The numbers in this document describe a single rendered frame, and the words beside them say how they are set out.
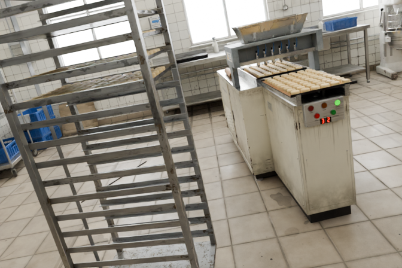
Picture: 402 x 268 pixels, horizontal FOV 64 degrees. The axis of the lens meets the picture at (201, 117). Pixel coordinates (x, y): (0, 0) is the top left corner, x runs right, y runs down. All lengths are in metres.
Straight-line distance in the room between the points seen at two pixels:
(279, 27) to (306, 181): 1.20
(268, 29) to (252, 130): 0.81
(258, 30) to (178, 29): 3.21
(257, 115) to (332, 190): 0.83
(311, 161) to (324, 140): 0.15
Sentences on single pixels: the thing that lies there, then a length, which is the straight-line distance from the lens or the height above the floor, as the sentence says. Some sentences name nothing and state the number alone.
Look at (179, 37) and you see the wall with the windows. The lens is 5.69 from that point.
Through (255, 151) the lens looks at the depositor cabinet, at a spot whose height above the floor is 0.31.
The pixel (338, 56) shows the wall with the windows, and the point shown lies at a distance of 6.23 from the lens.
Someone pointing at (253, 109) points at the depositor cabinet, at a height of 0.66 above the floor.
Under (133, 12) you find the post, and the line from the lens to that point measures 1.20.
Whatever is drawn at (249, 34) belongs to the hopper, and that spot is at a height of 1.25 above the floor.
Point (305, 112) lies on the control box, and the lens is 1.97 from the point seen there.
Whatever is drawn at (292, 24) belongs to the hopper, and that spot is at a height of 1.25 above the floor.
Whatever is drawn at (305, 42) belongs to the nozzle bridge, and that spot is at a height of 1.10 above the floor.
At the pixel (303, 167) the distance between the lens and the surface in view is 2.12.
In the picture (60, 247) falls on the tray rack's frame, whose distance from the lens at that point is 1.74.
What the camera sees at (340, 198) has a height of 0.16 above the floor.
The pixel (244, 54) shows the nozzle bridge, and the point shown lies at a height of 1.10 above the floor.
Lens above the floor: 1.41
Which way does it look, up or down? 16 degrees down
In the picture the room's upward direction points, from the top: 12 degrees counter-clockwise
